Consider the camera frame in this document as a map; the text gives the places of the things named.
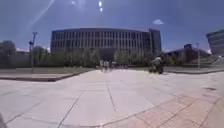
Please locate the low dark building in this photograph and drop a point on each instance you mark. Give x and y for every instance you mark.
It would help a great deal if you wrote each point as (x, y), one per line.
(183, 55)

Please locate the dark tall building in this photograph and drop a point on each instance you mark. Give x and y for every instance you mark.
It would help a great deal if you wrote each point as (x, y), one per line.
(216, 41)

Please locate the concrete kerb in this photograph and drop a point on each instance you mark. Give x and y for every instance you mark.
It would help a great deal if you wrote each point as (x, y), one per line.
(40, 79)

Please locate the row of trees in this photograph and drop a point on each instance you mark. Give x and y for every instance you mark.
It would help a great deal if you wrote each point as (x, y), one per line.
(80, 58)

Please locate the person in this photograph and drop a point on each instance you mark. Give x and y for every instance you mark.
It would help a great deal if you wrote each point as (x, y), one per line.
(156, 60)

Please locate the dark tree cluster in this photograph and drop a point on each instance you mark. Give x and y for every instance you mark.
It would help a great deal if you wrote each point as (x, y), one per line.
(8, 55)

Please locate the reddish brick paving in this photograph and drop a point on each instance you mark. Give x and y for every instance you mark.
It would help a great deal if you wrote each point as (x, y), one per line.
(173, 115)

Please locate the lamp pole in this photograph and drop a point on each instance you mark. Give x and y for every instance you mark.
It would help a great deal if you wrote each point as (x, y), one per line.
(32, 53)

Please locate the grass lawn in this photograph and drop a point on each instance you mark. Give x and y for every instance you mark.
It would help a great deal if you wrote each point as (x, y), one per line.
(193, 69)
(50, 70)

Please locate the group of people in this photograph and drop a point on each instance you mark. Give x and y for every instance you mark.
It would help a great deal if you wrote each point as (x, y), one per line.
(105, 65)

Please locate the large curved grey building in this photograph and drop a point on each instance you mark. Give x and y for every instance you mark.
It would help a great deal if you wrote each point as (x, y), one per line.
(100, 40)

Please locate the pale concrete slab plaza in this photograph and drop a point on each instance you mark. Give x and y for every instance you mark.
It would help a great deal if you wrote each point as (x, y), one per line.
(100, 96)

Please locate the thin pole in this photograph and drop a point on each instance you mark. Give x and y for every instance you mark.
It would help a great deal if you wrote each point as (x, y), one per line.
(198, 56)

